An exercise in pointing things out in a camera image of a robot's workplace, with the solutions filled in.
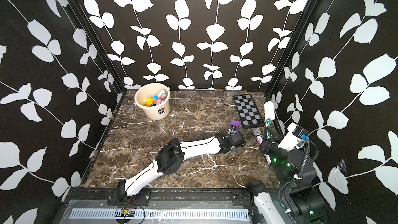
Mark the white perforated cable tray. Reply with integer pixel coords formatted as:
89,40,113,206
67,208,250,221

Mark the black front rail base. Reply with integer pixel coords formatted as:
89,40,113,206
66,187,254,207

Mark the black white checkerboard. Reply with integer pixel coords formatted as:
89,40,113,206
233,94,265,128

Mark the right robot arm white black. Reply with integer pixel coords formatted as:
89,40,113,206
251,123,328,224

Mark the light blue trowel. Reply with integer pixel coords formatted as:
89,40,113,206
153,89,166,100

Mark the purple trowel pink handle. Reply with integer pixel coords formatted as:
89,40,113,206
228,120,241,134

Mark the green white scrub brush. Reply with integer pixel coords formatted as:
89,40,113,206
264,101,275,128

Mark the cream plastic bucket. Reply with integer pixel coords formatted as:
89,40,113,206
135,83,170,120

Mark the purple square trowel front row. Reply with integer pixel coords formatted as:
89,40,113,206
155,93,167,105

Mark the yellow trowel yellow handle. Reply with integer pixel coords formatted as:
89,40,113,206
145,97,156,107

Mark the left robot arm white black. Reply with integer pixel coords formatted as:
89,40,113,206
116,132,246,198

